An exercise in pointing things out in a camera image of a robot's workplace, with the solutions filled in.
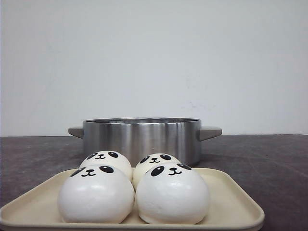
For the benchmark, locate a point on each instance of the panda bun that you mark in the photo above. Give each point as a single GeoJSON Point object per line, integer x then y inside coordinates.
{"type": "Point", "coordinates": [172, 193]}
{"type": "Point", "coordinates": [96, 194]}
{"type": "Point", "coordinates": [149, 162]}
{"type": "Point", "coordinates": [111, 158]}

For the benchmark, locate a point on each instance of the stainless steel pot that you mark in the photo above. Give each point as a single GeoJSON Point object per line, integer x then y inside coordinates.
{"type": "Point", "coordinates": [136, 138]}

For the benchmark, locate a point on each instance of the cream rectangular tray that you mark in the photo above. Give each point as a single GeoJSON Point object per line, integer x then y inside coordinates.
{"type": "Point", "coordinates": [231, 209]}

